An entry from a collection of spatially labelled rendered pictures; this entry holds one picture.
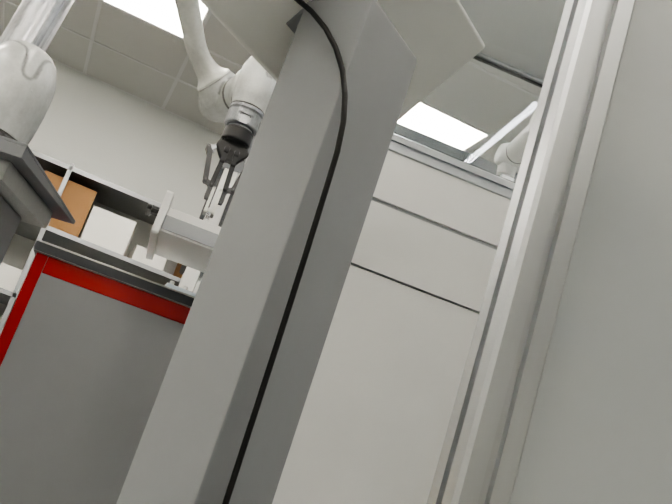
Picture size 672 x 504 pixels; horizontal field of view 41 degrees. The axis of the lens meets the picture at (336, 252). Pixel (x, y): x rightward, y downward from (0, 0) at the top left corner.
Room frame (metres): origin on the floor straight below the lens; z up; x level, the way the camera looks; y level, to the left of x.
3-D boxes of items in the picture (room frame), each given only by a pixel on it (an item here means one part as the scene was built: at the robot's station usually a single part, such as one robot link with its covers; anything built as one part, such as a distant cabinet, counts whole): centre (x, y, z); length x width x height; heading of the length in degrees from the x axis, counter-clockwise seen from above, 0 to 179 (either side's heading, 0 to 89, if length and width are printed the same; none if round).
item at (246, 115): (2.11, 0.33, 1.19); 0.09 x 0.09 x 0.06
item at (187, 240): (2.19, 0.23, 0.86); 0.40 x 0.26 x 0.06; 99
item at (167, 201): (2.16, 0.43, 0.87); 0.29 x 0.02 x 0.11; 9
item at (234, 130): (2.11, 0.33, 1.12); 0.08 x 0.07 x 0.09; 99
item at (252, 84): (2.12, 0.34, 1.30); 0.13 x 0.11 x 0.16; 32
